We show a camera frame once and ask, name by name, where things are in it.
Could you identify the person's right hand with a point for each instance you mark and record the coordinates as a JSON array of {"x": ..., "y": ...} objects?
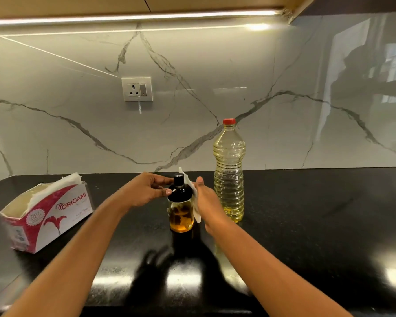
[{"x": 209, "y": 204}]

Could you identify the person's left hand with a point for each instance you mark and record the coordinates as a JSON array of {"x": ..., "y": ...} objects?
[{"x": 143, "y": 191}]

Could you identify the single white tissue sheet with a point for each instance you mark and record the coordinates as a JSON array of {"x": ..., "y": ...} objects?
[{"x": 195, "y": 207}]

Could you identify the small glass oil bottle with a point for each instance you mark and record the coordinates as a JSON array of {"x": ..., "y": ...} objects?
[{"x": 181, "y": 217}]

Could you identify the black knobbed bottle lid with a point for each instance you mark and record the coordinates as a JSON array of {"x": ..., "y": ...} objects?
[{"x": 180, "y": 191}]

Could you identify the large clear plastic oil bottle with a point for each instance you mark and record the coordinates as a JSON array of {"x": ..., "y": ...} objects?
[{"x": 229, "y": 168}]

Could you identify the red plastic bottle cap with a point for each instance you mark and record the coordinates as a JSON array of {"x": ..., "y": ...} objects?
[{"x": 229, "y": 121}]

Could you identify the person's left forearm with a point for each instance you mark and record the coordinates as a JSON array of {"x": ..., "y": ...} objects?
[{"x": 62, "y": 264}]

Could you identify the person's right forearm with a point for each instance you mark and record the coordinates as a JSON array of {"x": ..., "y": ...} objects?
[{"x": 274, "y": 277}]

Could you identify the black stone countertop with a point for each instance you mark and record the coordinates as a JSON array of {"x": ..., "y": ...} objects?
[{"x": 316, "y": 227}]

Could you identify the stack of white tissues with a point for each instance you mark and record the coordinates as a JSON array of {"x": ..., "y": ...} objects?
[{"x": 52, "y": 189}]

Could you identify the red and white tissue box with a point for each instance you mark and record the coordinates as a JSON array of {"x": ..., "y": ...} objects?
[{"x": 52, "y": 217}]

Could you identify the LED strip light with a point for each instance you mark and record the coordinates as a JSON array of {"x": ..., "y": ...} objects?
[{"x": 135, "y": 17}]

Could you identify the white wall socket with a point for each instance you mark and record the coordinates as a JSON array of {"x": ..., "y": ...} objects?
[{"x": 137, "y": 89}]

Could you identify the wall cabinet body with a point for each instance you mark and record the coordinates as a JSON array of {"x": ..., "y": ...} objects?
[{"x": 135, "y": 4}]

